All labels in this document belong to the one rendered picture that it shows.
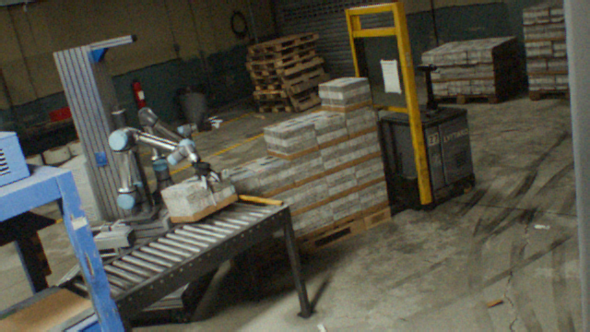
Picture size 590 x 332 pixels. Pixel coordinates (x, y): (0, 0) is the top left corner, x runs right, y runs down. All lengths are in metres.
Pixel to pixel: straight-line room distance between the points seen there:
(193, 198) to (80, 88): 1.18
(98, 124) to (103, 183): 0.45
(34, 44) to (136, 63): 1.94
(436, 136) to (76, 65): 3.01
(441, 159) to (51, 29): 7.54
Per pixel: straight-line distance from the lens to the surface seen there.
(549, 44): 8.51
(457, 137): 5.36
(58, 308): 3.22
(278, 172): 4.52
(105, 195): 4.43
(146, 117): 4.49
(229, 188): 3.87
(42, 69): 10.71
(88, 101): 4.26
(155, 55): 11.73
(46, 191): 2.59
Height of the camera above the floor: 2.06
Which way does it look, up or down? 16 degrees down
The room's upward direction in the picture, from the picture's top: 12 degrees counter-clockwise
